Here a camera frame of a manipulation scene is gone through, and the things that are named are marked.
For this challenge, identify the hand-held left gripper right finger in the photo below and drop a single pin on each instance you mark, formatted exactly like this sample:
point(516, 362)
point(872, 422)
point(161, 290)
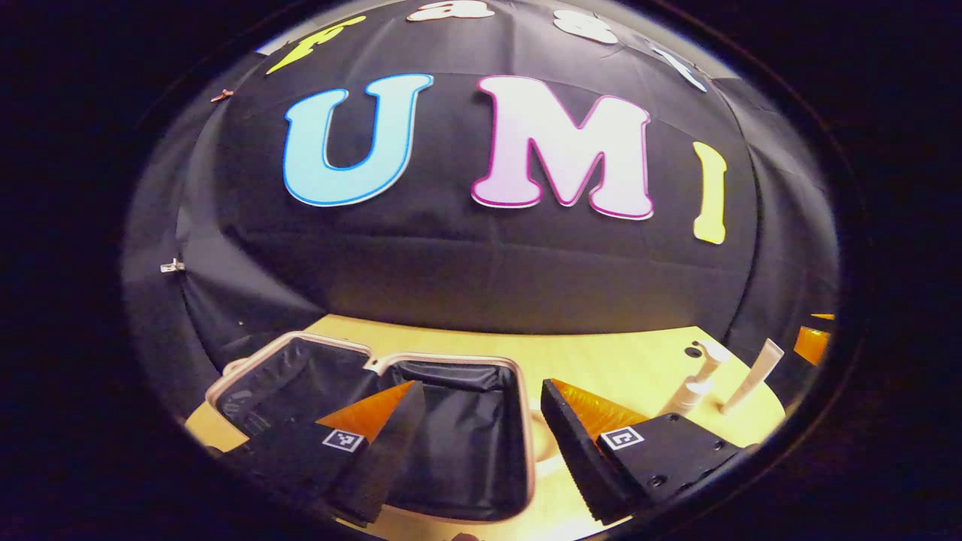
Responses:
point(575, 443)

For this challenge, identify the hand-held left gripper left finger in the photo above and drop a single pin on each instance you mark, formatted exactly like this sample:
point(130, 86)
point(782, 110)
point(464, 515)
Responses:
point(387, 451)

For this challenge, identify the white squeeze tube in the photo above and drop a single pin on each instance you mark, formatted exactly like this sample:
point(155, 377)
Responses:
point(751, 376)

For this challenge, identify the pink suitcase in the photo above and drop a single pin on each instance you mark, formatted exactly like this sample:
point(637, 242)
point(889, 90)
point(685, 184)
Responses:
point(466, 436)

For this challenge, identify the white pump bottle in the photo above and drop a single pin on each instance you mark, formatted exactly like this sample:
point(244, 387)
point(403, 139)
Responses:
point(688, 394)

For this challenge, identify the black backdrop cloth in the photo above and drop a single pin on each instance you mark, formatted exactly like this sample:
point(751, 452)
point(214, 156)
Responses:
point(451, 263)

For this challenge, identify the silver clip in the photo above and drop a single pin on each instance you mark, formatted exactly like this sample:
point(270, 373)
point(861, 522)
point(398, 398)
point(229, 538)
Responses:
point(172, 266)

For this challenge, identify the pink clip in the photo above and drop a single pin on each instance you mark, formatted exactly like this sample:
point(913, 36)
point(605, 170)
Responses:
point(222, 95)

